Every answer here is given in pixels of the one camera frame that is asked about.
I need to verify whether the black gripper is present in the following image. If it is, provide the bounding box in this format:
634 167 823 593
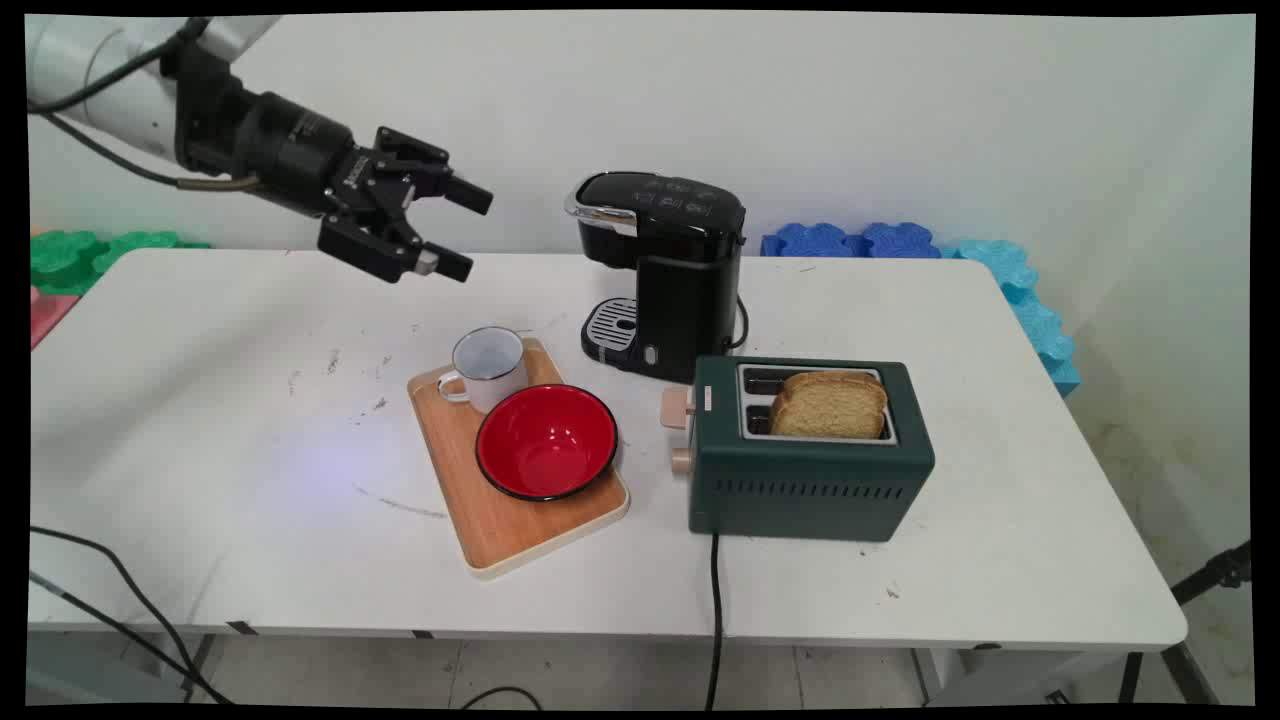
163 38 494 285

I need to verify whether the white enamel mug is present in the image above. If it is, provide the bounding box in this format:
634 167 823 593
436 327 529 415

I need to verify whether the black coffee machine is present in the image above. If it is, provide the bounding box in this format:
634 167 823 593
564 171 748 385

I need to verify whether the red bowl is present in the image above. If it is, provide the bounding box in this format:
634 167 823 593
475 384 620 502

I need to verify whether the wooden tray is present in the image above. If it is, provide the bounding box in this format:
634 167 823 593
407 337 631 580

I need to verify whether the green foam mat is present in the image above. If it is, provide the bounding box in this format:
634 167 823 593
30 230 211 297

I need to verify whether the pink foam mat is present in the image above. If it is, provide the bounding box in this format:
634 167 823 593
30 286 81 351

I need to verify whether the brown bread slice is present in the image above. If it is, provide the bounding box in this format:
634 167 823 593
780 370 889 393
768 378 889 441

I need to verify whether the dark green toaster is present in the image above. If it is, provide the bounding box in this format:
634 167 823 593
660 355 937 544

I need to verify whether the light blue foam mat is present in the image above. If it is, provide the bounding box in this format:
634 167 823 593
942 239 1083 399

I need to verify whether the black tripod stand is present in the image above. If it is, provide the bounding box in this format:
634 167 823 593
1118 540 1253 705

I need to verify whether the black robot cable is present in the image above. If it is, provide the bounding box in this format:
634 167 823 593
28 18 263 192

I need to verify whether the black toaster power cable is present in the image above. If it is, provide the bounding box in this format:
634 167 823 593
706 533 725 711

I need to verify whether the black floor cable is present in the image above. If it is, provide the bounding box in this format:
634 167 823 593
28 526 233 705

